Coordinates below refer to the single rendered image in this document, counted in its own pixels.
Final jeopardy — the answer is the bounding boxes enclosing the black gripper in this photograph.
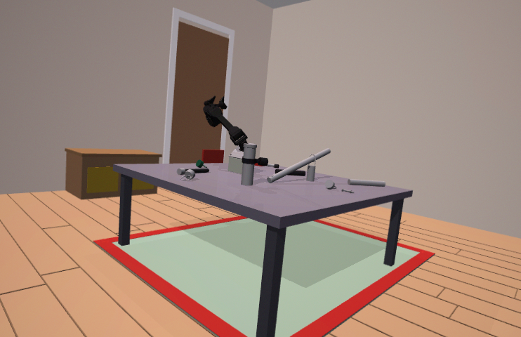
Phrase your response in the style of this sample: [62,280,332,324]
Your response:
[204,96,227,109]

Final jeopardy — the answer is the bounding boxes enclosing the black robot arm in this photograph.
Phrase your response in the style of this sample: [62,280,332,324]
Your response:
[203,105,248,151]

